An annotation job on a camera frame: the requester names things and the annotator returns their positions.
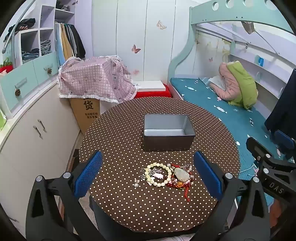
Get cardboard box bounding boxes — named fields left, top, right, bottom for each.
left=69, top=97, right=101, bottom=135

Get red stool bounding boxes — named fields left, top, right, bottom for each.
left=134, top=83, right=173, bottom=100

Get white cabinet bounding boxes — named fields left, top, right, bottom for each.
left=0, top=80, right=82, bottom=232

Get red bead bracelet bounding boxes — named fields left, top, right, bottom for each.
left=166, top=163, right=195, bottom=190

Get white flat box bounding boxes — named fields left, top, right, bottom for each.
left=134, top=80, right=165, bottom=92

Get dark hanging garment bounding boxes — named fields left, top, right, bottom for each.
left=265, top=69, right=296, bottom=139

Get cream bead bracelet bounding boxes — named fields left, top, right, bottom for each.
left=145, top=163, right=173, bottom=187

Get dark folded clothes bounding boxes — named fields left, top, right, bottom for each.
left=9, top=18, right=36, bottom=36

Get light blue hanging garment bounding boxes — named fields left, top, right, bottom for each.
left=55, top=23, right=66, bottom=66

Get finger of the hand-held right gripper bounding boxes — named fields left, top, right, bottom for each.
left=275, top=130, right=295, bottom=160
left=246, top=137, right=270, bottom=162

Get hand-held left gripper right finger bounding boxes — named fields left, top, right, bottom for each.
left=193, top=151, right=271, bottom=241

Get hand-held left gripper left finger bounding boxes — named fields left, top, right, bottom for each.
left=26, top=151, right=103, bottom=241

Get pink and green quilt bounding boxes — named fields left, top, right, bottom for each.
left=209, top=61, right=259, bottom=109

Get pink checked cloth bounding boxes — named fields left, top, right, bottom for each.
left=57, top=55, right=137, bottom=103

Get white shelf unit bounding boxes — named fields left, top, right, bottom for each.
left=13, top=0, right=76, bottom=68

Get grey hanging cloth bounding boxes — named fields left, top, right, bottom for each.
left=240, top=20, right=255, bottom=35

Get folded jeans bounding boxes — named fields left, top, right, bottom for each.
left=21, top=48, right=40, bottom=61
left=40, top=39, right=51, bottom=55

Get teal drawer unit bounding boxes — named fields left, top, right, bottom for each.
left=0, top=51, right=59, bottom=112

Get black hanging jacket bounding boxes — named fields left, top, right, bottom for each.
left=69, top=24, right=86, bottom=59

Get teal bunk bed frame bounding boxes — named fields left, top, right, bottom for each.
left=168, top=0, right=296, bottom=121

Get yellow hanging garment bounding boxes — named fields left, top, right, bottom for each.
left=60, top=23, right=70, bottom=61

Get brown polka-dot tablecloth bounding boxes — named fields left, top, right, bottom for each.
left=79, top=97, right=240, bottom=234

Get curved metal rail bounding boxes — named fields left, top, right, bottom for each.
left=2, top=0, right=37, bottom=54

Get white pillow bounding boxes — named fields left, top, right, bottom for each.
left=208, top=75, right=226, bottom=90

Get grey metal tin box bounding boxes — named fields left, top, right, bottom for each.
left=142, top=114, right=195, bottom=152

